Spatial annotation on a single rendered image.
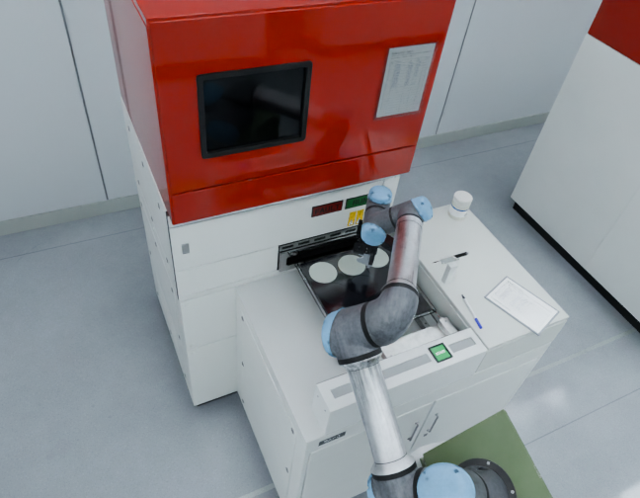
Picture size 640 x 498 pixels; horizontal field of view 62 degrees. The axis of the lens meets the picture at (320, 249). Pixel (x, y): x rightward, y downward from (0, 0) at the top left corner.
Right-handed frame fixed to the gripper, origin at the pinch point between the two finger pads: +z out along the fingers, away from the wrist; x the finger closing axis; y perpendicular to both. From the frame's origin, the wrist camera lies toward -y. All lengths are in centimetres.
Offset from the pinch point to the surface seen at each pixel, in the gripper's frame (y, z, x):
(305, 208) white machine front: 25.4, -20.3, -1.2
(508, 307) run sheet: -47.2, -5.0, 11.0
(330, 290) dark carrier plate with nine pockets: 12.2, 1.3, 13.7
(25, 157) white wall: 186, 45, -66
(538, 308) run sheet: -58, -5, 9
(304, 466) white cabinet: 9, 25, 66
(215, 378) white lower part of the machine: 54, 66, 24
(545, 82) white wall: -115, 68, -282
